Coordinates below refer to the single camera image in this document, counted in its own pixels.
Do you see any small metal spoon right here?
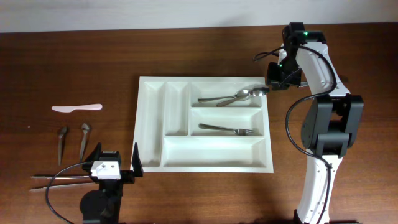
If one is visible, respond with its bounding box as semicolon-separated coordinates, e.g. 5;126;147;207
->
79;123;91;162

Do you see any upper metal chopstick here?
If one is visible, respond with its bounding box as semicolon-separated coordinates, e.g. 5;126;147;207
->
30;175;90;180

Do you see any metal chopstick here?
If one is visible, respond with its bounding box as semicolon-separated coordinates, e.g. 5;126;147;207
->
29;182;94;192
30;175;90;180

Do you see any black left camera cable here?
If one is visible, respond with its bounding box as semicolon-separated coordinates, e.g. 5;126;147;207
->
44;161;94;224

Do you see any pink plastic knife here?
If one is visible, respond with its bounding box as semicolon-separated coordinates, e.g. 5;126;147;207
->
51;103;103;113

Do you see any white cutlery tray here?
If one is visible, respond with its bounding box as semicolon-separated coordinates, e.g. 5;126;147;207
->
134;77;274;173

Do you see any small metal spoon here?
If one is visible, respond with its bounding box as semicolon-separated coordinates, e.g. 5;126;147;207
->
58;126;68;165
79;123;91;162

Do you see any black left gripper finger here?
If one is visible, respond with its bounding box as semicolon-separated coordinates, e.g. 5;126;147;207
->
131;142;144;177
85;142;101;162

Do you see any small metal spoon left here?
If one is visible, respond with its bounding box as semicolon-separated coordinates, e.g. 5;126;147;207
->
58;126;68;165

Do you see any lower metal chopstick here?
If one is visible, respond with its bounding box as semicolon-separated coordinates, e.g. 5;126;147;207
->
29;182;94;192

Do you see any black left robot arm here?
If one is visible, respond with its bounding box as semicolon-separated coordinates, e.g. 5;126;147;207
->
80;143;136;224

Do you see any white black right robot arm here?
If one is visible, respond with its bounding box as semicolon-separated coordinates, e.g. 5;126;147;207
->
131;22;364;223

